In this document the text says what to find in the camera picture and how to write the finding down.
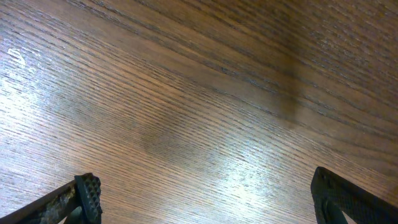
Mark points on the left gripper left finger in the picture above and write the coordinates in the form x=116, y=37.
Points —
x=75, y=202

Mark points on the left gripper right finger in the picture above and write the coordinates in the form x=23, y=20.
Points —
x=335, y=197

